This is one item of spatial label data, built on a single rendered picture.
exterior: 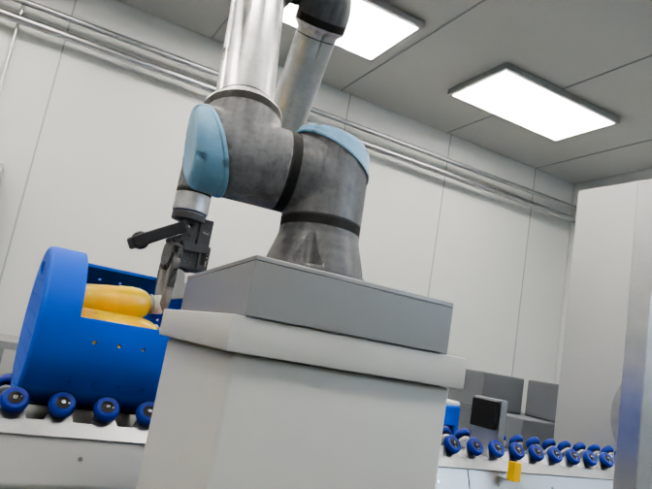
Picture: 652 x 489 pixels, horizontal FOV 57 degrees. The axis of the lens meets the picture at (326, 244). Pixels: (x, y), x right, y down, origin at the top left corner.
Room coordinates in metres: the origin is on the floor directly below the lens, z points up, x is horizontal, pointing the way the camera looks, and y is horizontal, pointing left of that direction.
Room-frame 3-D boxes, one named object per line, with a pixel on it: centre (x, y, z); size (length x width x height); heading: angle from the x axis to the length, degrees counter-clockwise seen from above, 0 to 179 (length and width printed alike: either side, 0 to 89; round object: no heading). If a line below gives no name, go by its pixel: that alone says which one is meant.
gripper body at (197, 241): (1.25, 0.29, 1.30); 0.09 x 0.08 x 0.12; 119
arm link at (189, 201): (1.25, 0.30, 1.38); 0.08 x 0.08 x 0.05
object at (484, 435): (1.71, -0.52, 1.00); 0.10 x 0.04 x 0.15; 29
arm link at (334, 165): (0.85, 0.02, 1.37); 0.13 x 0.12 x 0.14; 109
